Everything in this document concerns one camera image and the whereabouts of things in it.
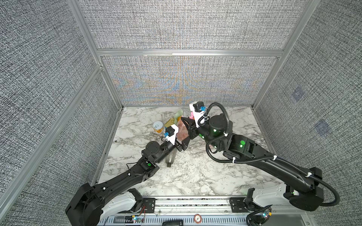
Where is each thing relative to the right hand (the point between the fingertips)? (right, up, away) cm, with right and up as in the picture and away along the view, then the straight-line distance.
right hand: (184, 114), depth 58 cm
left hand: (+3, -6, +8) cm, 11 cm away
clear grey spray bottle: (-8, -26, +28) cm, 39 cm away
